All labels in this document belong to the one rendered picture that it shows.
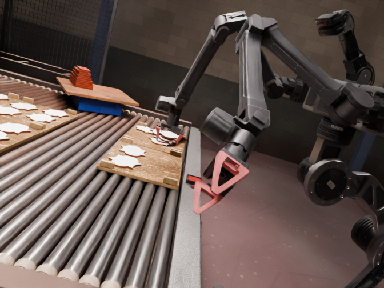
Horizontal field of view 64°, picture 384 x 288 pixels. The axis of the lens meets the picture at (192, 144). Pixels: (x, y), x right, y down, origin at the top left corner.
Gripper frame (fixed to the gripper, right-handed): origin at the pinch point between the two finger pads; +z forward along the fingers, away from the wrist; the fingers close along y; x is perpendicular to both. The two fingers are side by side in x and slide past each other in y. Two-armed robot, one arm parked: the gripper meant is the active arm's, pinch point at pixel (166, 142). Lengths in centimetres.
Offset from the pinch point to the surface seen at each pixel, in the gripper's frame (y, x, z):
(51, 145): -49, -16, 13
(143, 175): -5.0, -26.9, 9.5
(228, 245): 77, 93, 100
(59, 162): -39, -31, 13
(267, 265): 110, 77, 100
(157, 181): 1.3, -29.6, 9.4
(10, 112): -80, 5, 10
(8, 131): -66, -21, 10
